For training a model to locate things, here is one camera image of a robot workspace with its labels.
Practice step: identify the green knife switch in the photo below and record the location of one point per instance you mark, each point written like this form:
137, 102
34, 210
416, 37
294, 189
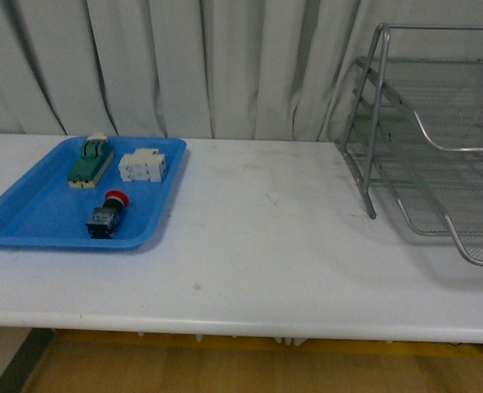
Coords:
95, 156

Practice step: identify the white circuit breaker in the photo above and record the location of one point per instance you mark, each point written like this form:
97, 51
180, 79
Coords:
145, 164

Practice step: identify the silver mesh rack frame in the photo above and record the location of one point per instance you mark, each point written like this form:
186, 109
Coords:
367, 121

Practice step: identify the silver mesh tray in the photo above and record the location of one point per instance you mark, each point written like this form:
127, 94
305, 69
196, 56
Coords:
439, 193
359, 161
442, 100

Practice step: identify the red emergency stop button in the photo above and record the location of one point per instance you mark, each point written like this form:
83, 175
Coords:
105, 220

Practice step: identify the white curtain backdrop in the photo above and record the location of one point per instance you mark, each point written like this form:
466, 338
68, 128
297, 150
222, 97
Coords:
267, 70

